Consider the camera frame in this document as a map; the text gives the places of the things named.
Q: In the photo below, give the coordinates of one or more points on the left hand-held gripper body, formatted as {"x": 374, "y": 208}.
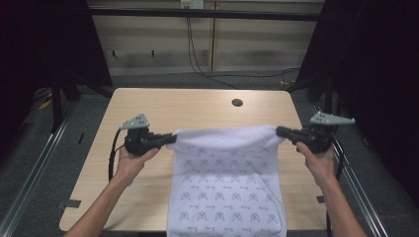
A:
{"x": 138, "y": 142}

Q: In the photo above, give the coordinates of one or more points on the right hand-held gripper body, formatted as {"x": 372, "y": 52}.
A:
{"x": 317, "y": 140}

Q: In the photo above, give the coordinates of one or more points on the white towel with blue print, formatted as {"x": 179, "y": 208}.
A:
{"x": 227, "y": 184}

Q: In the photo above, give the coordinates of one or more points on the person's left hand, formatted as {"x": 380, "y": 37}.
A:
{"x": 130, "y": 166}

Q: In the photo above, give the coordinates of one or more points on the person's right hand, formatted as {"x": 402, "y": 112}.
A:
{"x": 319, "y": 166}

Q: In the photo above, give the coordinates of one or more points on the grey tape strip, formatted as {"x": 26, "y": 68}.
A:
{"x": 320, "y": 199}
{"x": 69, "y": 203}

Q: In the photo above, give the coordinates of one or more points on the black curtain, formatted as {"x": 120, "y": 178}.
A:
{"x": 42, "y": 42}
{"x": 378, "y": 82}

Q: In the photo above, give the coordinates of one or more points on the yellow object on floor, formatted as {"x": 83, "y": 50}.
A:
{"x": 45, "y": 104}

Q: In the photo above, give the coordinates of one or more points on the metal floor rail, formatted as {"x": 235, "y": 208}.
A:
{"x": 33, "y": 177}
{"x": 355, "y": 184}

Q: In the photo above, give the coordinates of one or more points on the black horizontal frame bar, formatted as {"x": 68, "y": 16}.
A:
{"x": 204, "y": 14}

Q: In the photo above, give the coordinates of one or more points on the white wall socket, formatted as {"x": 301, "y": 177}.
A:
{"x": 192, "y": 4}

